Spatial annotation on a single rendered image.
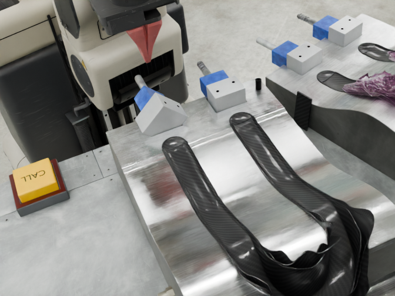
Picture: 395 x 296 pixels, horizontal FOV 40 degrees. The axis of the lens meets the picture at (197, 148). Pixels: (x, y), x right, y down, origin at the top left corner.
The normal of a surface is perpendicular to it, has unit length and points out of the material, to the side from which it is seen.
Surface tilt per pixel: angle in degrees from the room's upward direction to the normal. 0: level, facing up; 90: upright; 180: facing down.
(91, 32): 98
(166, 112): 90
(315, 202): 28
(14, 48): 90
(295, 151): 2
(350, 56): 0
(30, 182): 0
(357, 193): 22
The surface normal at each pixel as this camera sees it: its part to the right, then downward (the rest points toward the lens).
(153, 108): -0.70, -0.28
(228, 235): -0.25, -0.92
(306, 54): -0.11, -0.70
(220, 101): 0.38, 0.63
